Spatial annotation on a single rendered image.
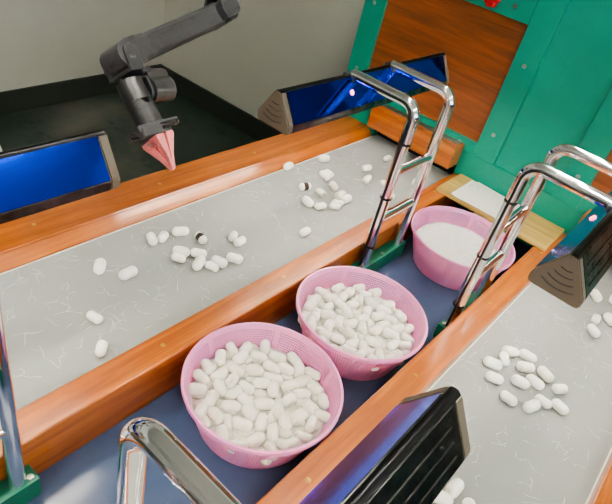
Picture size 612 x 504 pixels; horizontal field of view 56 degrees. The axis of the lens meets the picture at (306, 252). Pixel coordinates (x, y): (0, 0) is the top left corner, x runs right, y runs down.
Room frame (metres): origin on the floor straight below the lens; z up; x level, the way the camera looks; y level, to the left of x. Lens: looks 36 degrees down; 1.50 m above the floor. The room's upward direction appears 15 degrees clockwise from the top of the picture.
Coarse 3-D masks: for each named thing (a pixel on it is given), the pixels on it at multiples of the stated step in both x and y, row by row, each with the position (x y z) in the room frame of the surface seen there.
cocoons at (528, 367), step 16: (592, 320) 1.06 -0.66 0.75; (608, 320) 1.07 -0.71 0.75; (592, 336) 1.01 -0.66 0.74; (512, 352) 0.87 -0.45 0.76; (528, 352) 0.88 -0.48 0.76; (496, 368) 0.82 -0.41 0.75; (528, 368) 0.84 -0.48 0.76; (544, 368) 0.84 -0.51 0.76; (528, 384) 0.79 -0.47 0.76; (544, 384) 0.80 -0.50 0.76; (560, 384) 0.81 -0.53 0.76; (512, 400) 0.74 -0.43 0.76; (544, 400) 0.76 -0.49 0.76; (560, 400) 0.77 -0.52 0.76; (448, 496) 0.51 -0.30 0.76
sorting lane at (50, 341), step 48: (384, 144) 1.71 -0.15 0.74; (240, 192) 1.21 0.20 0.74; (288, 192) 1.27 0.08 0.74; (336, 192) 1.33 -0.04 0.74; (96, 240) 0.89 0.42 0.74; (144, 240) 0.93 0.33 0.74; (192, 240) 0.97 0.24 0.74; (288, 240) 1.06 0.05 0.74; (0, 288) 0.69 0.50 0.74; (48, 288) 0.72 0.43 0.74; (96, 288) 0.76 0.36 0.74; (144, 288) 0.79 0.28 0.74; (192, 288) 0.82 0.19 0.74; (240, 288) 0.86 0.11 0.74; (48, 336) 0.62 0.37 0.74; (96, 336) 0.65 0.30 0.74; (144, 336) 0.67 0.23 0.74; (48, 384) 0.53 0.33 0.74
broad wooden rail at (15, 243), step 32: (320, 128) 1.64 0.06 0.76; (352, 128) 1.71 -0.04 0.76; (224, 160) 1.30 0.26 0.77; (256, 160) 1.34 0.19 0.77; (288, 160) 1.41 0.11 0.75; (128, 192) 1.04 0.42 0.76; (160, 192) 1.08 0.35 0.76; (192, 192) 1.13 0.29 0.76; (0, 224) 0.83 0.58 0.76; (32, 224) 0.85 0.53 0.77; (64, 224) 0.88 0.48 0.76; (96, 224) 0.91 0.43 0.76; (128, 224) 0.96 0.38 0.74; (0, 256) 0.75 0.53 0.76; (32, 256) 0.79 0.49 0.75
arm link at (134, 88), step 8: (120, 80) 1.11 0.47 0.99; (128, 80) 1.10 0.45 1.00; (136, 80) 1.11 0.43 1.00; (144, 80) 1.15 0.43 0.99; (120, 88) 1.09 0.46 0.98; (128, 88) 1.09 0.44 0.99; (136, 88) 1.09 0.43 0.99; (144, 88) 1.11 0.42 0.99; (152, 88) 1.14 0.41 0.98; (120, 96) 1.10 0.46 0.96; (128, 96) 1.08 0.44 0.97; (136, 96) 1.08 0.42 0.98; (144, 96) 1.09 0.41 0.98; (152, 96) 1.14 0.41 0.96; (128, 104) 1.08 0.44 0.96
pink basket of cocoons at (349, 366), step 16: (320, 272) 0.94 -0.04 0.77; (336, 272) 0.97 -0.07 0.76; (352, 272) 0.98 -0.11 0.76; (368, 272) 0.99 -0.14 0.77; (304, 288) 0.89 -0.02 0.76; (384, 288) 0.97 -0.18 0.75; (400, 288) 0.96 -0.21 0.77; (400, 304) 0.94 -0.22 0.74; (416, 304) 0.92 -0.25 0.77; (304, 320) 0.79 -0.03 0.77; (416, 320) 0.90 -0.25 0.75; (416, 336) 0.86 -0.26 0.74; (336, 352) 0.73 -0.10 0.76; (416, 352) 0.79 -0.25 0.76; (352, 368) 0.75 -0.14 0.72; (368, 368) 0.75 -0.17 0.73; (384, 368) 0.76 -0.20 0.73
